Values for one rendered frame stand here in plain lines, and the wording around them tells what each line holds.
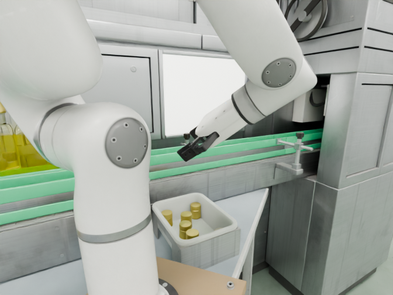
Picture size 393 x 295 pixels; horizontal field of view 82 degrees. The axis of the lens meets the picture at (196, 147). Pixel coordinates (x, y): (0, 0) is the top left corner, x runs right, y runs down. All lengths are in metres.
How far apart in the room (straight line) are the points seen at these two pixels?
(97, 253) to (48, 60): 0.21
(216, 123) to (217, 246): 0.31
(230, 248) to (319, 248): 0.78
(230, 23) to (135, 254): 0.30
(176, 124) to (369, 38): 0.81
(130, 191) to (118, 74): 0.64
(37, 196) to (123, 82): 0.46
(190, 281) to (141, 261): 0.16
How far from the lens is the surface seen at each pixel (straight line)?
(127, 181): 0.27
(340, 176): 1.17
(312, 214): 1.31
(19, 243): 0.68
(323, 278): 1.43
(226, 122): 0.43
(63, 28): 0.26
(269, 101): 0.43
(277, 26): 0.32
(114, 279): 0.33
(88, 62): 0.26
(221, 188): 0.91
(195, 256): 0.59
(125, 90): 0.88
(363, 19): 1.15
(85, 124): 0.26
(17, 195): 0.65
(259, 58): 0.32
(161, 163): 0.77
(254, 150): 0.99
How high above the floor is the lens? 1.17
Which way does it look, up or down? 14 degrees down
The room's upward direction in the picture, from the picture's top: straight up
